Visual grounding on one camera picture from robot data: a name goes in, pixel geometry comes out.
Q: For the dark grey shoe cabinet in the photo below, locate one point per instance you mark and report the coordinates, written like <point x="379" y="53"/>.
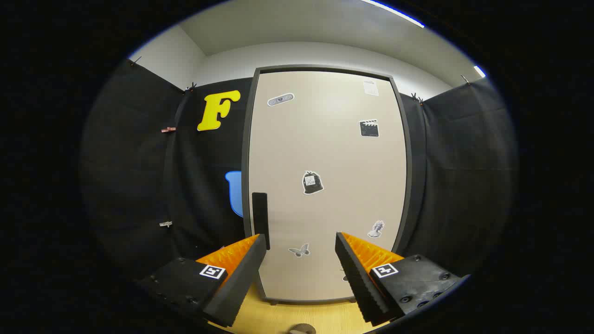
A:
<point x="325" y="68"/>

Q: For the small ceiling light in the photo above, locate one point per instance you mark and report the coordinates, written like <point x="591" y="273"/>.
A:
<point x="479" y="71"/>

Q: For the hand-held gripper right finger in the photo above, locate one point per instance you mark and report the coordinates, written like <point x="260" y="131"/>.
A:
<point x="359" y="283"/>

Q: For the long ceiling light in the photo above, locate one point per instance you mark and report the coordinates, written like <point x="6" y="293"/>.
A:
<point x="394" y="12"/>

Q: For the black backdrop cloth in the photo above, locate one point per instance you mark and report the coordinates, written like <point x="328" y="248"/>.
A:
<point x="139" y="162"/>

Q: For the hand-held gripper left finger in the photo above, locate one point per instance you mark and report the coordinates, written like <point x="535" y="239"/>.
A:
<point x="241" y="278"/>

